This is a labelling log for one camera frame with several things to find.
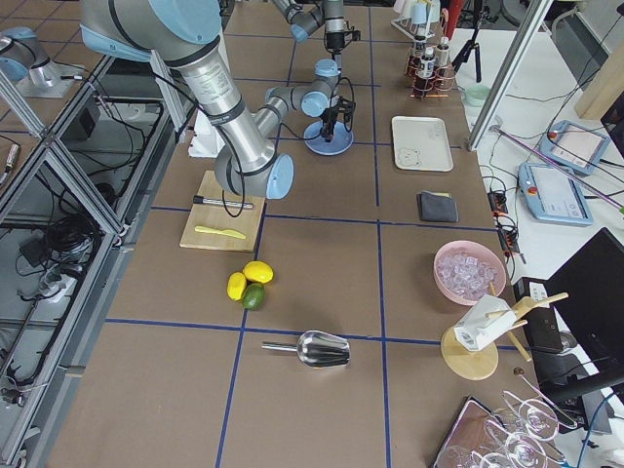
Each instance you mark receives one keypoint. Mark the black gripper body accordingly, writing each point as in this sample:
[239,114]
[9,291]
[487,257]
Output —
[329,116]
[334,41]

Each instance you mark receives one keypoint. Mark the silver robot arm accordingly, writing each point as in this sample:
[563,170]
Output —
[186,35]
[329,15]

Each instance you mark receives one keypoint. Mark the dark drink bottle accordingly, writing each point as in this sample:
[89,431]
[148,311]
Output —
[442,52]
[419,46]
[427,63]

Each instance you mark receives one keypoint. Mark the cream bear tray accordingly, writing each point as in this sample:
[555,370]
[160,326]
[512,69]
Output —
[421,144]

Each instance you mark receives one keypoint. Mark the white pillar with base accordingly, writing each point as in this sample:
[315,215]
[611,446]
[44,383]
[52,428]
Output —
[206,141]

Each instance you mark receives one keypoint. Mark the wooden cutting board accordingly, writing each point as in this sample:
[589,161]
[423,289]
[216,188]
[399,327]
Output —
[215,216]

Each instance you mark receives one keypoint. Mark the grey folded cloth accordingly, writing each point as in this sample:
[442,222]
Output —
[436,207]

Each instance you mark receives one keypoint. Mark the black tripod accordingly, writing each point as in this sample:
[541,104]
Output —
[472,46]

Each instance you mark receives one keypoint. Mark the green bowl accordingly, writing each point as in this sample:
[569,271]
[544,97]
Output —
[476,95]

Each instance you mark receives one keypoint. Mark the steel muddler rod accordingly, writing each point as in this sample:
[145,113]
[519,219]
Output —
[201,200]

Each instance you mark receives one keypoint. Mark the yellow lemon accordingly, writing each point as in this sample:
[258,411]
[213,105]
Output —
[258,271]
[236,285]

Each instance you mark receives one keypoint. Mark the yellow plastic knife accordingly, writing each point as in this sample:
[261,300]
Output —
[232,233]

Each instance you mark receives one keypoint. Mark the green lime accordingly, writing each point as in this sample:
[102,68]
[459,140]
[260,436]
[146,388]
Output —
[253,296]

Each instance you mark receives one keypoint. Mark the pink bowl of ice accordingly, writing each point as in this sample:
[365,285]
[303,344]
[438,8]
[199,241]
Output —
[464,271]

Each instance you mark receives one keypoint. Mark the steel ice scoop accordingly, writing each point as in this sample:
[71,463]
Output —
[316,349]

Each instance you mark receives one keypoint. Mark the blue teach pendant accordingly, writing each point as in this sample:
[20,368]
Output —
[552,197]
[574,146]

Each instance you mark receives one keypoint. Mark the white paper carton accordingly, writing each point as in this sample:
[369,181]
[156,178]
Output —
[485,321]

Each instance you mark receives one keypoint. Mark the wooden cup stand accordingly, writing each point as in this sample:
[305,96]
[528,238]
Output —
[482,364]

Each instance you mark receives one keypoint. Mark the long grabber stick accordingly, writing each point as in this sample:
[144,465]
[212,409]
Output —
[549,161]

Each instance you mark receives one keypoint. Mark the black monitor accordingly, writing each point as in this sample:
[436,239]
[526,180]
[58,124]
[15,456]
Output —
[593,312]

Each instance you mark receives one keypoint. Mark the reflective glass tray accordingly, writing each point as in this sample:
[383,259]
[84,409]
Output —
[463,445]

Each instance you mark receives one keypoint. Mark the wine glass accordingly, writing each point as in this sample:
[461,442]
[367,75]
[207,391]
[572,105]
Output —
[519,448]
[536,415]

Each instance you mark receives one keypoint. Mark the white wire cup rack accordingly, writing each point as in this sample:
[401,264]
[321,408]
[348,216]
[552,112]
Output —
[416,17]

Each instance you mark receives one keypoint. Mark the copper wire bottle rack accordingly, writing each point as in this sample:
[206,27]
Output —
[438,86]

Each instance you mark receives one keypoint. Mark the aluminium frame post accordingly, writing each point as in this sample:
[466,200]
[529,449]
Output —
[535,15]

